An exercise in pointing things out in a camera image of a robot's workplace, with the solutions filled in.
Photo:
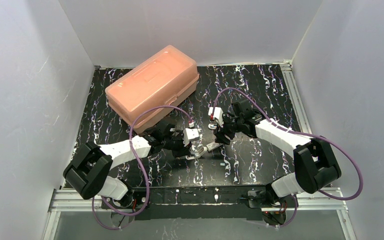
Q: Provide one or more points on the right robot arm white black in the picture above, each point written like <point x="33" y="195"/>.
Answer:
<point x="269" y="131"/>

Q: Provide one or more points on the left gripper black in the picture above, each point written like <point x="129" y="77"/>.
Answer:
<point x="183" y="148"/>

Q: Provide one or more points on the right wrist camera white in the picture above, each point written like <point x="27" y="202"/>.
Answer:
<point x="216" y="116"/>

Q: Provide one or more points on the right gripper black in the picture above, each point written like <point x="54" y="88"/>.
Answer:
<point x="221" y="134"/>

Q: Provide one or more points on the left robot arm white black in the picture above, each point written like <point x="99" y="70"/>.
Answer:
<point x="88" y="171"/>

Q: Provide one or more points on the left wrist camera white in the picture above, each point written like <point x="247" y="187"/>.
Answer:
<point x="190" y="134"/>

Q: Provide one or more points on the aluminium front rail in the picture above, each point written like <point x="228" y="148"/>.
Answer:
<point x="68" y="200"/>

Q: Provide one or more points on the pink translucent plastic box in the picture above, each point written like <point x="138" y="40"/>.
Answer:
<point x="147" y="93"/>

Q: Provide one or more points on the small white stapler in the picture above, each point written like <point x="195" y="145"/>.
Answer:
<point x="196" y="151"/>

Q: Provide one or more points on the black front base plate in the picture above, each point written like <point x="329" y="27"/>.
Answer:
<point x="250" y="202"/>

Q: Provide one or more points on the staple tray with staples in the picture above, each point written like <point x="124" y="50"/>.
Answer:
<point x="212" y="146"/>

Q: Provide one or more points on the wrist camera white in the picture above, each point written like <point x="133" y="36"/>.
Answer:
<point x="190" y="134"/>
<point x="216" y="116"/>

